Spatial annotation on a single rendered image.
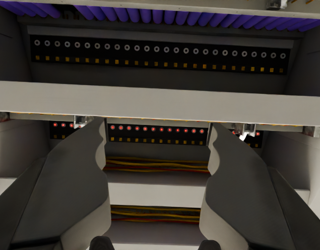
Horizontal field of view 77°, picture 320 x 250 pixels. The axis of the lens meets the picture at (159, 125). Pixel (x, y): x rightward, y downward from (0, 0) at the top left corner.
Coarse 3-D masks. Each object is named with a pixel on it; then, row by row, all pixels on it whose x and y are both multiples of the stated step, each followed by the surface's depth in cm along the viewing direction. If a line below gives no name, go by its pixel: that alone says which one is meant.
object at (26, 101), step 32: (0, 96) 30; (32, 96) 30; (64, 96) 30; (96, 96) 30; (128, 96) 30; (160, 96) 30; (192, 96) 30; (224, 96) 30; (256, 96) 30; (288, 96) 30; (0, 128) 38; (64, 128) 50; (128, 128) 50; (160, 128) 51; (192, 128) 51; (256, 128) 39; (288, 128) 39
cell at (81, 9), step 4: (76, 8) 32; (80, 8) 31; (84, 8) 32; (88, 8) 33; (80, 12) 33; (84, 12) 33; (88, 12) 34; (84, 16) 35; (88, 16) 35; (92, 16) 36
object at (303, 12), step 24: (24, 0) 28; (48, 0) 28; (72, 0) 27; (96, 0) 27; (120, 0) 27; (144, 0) 27; (168, 0) 27; (192, 0) 27; (216, 0) 27; (240, 0) 27; (264, 0) 27; (312, 0) 27
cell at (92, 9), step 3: (87, 6) 30; (90, 6) 30; (93, 6) 30; (96, 6) 31; (99, 6) 32; (90, 9) 31; (93, 9) 31; (96, 9) 32; (99, 9) 32; (93, 12) 33; (96, 12) 33; (99, 12) 33; (102, 12) 34; (96, 15) 34; (99, 15) 34; (102, 15) 35; (105, 15) 36; (99, 18) 35; (102, 18) 36
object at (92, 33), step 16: (0, 16) 37; (0, 32) 37; (32, 32) 40; (48, 32) 40; (64, 32) 40; (80, 32) 40; (96, 32) 41; (112, 32) 41; (128, 32) 41; (144, 32) 41; (288, 48) 42
